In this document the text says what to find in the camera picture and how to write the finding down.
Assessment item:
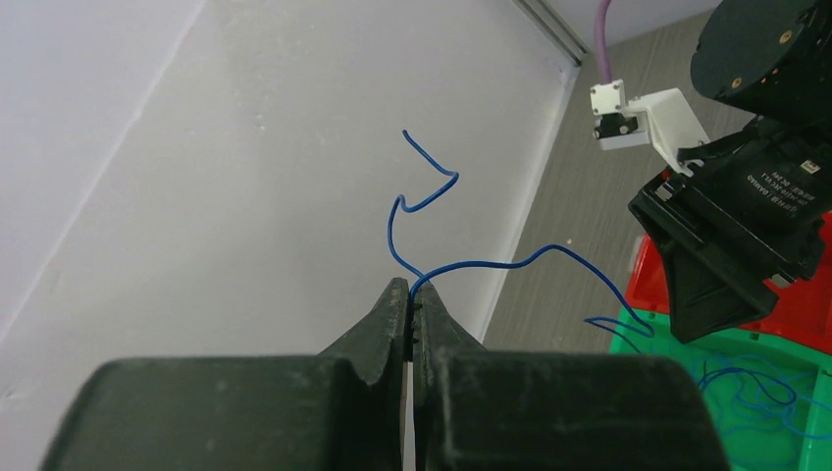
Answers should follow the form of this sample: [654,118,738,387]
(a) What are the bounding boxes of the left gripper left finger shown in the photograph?
[40,278,408,470]

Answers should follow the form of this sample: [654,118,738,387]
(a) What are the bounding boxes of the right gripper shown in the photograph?
[629,120,831,343]

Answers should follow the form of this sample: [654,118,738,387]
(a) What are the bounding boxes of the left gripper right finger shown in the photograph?
[412,284,729,470]

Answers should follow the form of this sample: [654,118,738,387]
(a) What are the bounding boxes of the dark blue cable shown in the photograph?
[387,130,656,340]

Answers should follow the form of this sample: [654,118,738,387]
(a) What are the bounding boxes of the light blue cable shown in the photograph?
[692,353,832,449]

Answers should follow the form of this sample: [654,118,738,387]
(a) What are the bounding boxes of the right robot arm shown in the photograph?
[629,1,831,343]

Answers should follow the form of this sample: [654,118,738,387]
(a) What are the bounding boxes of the red plastic bin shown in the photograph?
[625,214,831,354]

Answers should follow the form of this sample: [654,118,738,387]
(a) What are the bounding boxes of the green plastic bin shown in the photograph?
[609,310,831,470]

